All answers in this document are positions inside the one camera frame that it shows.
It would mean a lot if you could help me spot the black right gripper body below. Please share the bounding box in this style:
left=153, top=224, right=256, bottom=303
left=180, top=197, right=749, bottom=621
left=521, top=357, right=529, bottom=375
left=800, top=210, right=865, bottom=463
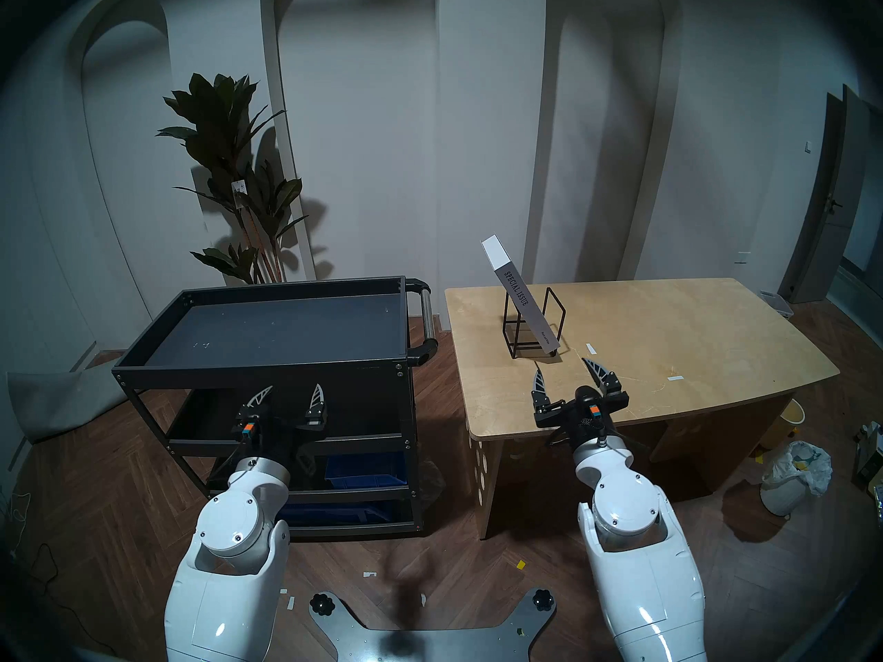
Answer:
left=535, top=386, right=611, bottom=448

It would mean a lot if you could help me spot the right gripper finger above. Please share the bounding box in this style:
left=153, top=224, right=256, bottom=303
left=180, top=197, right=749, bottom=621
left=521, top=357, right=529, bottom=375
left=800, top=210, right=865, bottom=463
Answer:
left=582, top=358, right=630, bottom=412
left=531, top=368, right=556, bottom=417

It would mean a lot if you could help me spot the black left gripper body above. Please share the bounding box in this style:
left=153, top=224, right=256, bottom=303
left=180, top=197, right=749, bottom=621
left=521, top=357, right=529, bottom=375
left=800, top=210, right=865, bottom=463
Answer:
left=235, top=416, right=326, bottom=463

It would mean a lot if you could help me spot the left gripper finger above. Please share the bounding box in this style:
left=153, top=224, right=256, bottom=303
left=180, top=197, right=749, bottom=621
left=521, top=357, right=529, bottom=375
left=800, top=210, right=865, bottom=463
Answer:
left=235, top=386, right=273, bottom=427
left=298, top=383, right=328, bottom=430

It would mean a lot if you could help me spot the grey Special Issue book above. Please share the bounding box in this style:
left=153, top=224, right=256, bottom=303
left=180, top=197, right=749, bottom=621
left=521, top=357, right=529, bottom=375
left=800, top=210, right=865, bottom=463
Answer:
left=481, top=234, right=561, bottom=356

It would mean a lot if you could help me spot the black metal utility cart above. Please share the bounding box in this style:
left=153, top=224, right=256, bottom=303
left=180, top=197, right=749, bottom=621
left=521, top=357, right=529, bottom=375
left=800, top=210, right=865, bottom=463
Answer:
left=112, top=276, right=439, bottom=539

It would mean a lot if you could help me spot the blue plastic bin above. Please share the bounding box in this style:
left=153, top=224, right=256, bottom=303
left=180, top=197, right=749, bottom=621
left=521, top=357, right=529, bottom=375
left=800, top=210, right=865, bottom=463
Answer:
left=324, top=452, right=408, bottom=490

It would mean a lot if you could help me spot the light wooden table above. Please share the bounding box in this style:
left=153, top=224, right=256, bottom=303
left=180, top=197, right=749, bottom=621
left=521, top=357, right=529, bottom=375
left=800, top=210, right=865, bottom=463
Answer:
left=444, top=277, right=841, bottom=541

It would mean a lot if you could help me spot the yellow bucket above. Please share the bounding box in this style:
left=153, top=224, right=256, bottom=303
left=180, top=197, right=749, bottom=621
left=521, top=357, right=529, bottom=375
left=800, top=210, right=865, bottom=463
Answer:
left=759, top=399, right=806, bottom=451

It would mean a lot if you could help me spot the white bagged trash bin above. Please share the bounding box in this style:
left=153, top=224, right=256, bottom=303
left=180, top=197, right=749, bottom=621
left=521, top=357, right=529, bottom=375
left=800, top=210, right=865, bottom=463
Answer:
left=760, top=440, right=833, bottom=518

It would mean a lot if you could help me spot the grey leaning board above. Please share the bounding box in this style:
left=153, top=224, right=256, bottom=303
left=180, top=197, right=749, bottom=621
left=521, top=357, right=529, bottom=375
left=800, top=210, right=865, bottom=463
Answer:
left=7, top=364, right=128, bottom=444

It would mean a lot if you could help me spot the cardboard boxes pile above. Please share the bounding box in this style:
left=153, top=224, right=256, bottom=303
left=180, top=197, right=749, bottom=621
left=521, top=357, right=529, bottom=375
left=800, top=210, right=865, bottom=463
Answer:
left=854, top=421, right=883, bottom=492

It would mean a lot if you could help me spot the dark grey door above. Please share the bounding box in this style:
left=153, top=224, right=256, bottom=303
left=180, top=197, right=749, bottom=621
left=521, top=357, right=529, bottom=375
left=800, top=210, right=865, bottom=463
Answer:
left=780, top=85, right=871, bottom=304

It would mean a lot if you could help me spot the tall green potted plant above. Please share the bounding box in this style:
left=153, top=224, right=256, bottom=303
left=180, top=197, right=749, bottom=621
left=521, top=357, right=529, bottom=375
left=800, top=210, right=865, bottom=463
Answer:
left=156, top=73, right=309, bottom=285

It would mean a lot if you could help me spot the black wire book stand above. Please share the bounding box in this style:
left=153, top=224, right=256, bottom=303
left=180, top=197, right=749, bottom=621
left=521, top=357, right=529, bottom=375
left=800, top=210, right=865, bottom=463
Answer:
left=502, top=286, right=568, bottom=360

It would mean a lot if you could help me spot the black floor cable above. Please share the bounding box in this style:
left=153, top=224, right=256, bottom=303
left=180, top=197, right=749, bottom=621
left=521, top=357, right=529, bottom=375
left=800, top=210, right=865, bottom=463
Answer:
left=28, top=542, right=118, bottom=658

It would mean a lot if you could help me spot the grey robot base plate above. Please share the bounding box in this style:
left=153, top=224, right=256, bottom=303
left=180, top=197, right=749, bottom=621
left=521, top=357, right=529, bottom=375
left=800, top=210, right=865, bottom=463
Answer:
left=308, top=588, right=557, bottom=662

